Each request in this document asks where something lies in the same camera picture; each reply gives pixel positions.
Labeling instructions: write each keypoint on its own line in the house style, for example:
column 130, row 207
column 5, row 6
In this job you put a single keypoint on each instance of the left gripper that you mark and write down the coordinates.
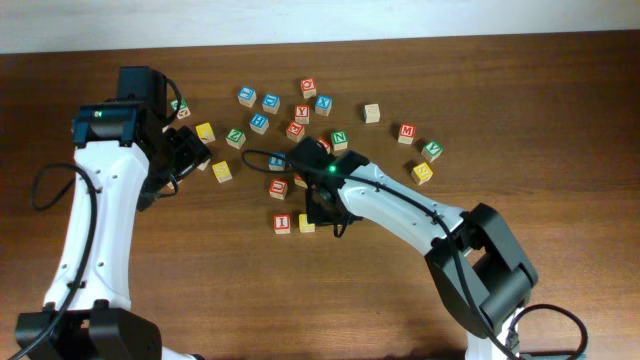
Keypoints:
column 193, row 152

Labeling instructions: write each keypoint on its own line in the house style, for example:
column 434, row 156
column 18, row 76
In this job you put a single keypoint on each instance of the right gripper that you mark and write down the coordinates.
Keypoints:
column 314, row 213

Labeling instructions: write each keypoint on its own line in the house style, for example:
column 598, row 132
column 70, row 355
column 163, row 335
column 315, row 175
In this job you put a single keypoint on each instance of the red A block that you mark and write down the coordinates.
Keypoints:
column 299, row 181

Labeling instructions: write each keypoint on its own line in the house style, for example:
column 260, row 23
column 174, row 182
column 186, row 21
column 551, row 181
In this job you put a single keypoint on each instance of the yellow C block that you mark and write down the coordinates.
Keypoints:
column 304, row 225

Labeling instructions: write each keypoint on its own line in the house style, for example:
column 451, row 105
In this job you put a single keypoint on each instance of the red I block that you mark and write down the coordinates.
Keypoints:
column 282, row 224

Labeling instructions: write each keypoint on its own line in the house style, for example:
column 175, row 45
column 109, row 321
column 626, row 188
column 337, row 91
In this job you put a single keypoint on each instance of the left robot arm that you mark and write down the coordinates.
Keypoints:
column 126, row 152

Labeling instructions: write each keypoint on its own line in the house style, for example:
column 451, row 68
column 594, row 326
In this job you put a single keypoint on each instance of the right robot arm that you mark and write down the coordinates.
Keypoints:
column 481, row 272

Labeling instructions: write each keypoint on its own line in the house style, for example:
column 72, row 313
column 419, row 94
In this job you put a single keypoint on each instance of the blue 5 block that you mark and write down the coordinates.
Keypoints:
column 202, row 166

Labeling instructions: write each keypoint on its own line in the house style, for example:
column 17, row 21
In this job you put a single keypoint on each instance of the red Y block tilted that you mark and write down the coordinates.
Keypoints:
column 325, row 144

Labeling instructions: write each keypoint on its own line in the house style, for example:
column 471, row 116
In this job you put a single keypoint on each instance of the yellow block upper left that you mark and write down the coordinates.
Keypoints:
column 205, row 133

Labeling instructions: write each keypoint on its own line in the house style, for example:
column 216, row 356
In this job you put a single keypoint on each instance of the green N block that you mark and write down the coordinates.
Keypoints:
column 339, row 140

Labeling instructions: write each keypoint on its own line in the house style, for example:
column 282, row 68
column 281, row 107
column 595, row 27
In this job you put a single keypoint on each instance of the green J block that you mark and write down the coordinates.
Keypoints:
column 181, row 108

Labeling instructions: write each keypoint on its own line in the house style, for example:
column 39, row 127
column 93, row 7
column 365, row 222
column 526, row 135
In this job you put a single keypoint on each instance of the red U block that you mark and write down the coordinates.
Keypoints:
column 278, row 189

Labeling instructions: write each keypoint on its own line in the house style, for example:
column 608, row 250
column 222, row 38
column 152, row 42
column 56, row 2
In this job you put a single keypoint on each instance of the yellow S block left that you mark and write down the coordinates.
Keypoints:
column 222, row 171

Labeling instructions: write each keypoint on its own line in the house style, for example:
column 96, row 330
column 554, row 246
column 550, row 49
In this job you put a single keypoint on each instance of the yellow s block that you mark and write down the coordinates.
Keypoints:
column 222, row 171
column 421, row 173

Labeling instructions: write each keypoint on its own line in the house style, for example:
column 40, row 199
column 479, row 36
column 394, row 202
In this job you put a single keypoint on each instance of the blue T block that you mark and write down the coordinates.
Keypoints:
column 277, row 162

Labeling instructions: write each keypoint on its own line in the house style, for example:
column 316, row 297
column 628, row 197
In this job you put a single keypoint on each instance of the red E block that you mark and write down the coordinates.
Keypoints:
column 295, row 131

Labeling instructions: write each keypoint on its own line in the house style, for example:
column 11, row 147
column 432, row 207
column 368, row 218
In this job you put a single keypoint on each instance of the green Z block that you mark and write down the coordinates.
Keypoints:
column 236, row 138

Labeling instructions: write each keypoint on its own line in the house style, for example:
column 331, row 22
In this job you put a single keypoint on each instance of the blue X block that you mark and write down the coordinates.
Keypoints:
column 323, row 105

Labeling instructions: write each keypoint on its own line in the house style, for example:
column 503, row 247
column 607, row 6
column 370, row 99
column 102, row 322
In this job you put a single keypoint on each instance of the plain wooden block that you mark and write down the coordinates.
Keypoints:
column 372, row 113

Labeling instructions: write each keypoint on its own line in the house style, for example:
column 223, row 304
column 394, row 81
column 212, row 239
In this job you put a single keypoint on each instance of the blue H block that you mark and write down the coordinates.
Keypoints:
column 259, row 123

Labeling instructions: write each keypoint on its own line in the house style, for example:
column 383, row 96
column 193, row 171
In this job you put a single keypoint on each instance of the blue D block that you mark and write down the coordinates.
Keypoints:
column 271, row 103

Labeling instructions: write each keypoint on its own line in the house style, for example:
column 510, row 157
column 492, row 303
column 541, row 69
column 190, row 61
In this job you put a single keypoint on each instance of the red C block top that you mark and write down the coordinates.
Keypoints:
column 308, row 87

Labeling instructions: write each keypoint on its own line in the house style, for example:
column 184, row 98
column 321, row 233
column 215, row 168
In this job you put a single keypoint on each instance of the blue block top left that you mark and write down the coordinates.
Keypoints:
column 247, row 96

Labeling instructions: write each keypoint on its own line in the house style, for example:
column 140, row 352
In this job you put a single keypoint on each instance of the red M block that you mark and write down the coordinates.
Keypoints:
column 407, row 133

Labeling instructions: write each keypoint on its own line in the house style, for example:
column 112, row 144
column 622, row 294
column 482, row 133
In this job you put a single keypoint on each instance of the yellow S block right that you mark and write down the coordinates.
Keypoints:
column 421, row 173

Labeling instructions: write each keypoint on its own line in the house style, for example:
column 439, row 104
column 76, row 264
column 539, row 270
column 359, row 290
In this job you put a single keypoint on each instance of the green V block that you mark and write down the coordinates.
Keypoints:
column 431, row 151

